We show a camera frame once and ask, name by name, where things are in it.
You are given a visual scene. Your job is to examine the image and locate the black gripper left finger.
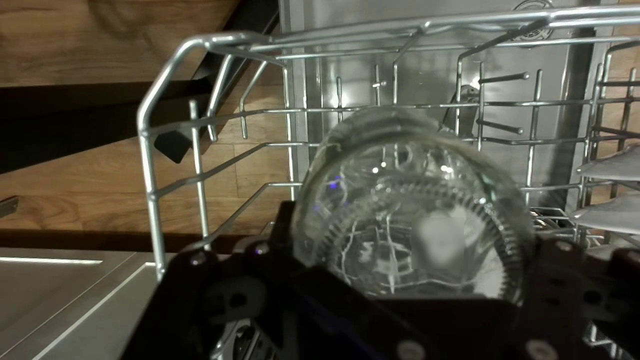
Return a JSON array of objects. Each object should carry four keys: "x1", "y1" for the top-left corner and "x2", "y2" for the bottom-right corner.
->
[{"x1": 118, "y1": 197, "x2": 429, "y2": 360}]

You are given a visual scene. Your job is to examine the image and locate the metal wire dishwasher rack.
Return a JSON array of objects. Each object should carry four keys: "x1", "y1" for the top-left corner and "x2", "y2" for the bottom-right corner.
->
[{"x1": 136, "y1": 3, "x2": 640, "y2": 360}]

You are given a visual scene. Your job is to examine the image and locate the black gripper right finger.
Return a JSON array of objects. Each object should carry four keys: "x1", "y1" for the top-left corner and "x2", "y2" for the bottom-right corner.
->
[{"x1": 492, "y1": 231, "x2": 640, "y2": 360}]

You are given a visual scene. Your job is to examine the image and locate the clear glass cup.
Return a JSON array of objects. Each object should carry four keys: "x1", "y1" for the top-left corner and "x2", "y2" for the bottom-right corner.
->
[{"x1": 289, "y1": 105, "x2": 538, "y2": 307}]

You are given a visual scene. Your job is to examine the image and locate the white plate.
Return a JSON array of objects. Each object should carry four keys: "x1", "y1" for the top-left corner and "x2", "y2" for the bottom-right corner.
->
[
  {"x1": 577, "y1": 145, "x2": 640, "y2": 184},
  {"x1": 569, "y1": 191, "x2": 640, "y2": 236}
]

